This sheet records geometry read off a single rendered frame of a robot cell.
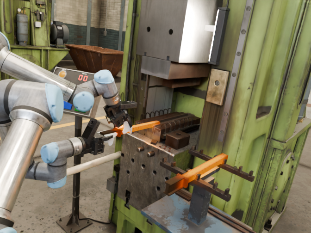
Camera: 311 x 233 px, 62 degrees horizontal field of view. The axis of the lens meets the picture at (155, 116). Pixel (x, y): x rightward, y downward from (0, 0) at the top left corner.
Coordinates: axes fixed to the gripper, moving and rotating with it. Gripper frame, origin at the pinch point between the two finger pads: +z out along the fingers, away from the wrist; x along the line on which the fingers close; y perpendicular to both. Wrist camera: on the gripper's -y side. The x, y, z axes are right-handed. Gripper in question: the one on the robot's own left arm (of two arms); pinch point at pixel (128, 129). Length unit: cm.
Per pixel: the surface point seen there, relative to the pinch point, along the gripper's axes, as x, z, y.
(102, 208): -58, 105, 17
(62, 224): -61, 87, 48
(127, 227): -8, 74, 23
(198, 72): 8, -3, -55
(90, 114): -37.3, 5.1, -2.0
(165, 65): 4.9, -20.3, -31.8
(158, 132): 5.8, 11.8, -13.6
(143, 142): 1.3, 13.9, -5.5
